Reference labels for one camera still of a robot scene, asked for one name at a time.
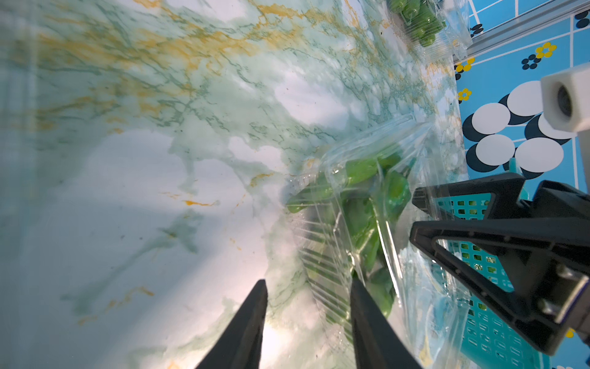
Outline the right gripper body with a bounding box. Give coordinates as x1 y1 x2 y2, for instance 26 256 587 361
525 181 589 346

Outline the teal plastic basket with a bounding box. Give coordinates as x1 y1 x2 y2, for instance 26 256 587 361
430 191 552 369

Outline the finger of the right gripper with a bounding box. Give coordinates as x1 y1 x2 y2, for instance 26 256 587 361
409 216 590 356
412 173 533 219

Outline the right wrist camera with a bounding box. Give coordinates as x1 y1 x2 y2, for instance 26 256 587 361
540 61 590 185

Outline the right frame post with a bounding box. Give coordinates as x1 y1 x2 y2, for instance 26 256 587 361
454 0 589 62

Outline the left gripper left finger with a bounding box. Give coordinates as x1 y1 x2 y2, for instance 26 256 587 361
196 279 268 369

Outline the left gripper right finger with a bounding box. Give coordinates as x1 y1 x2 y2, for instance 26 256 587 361
350 279 421 369

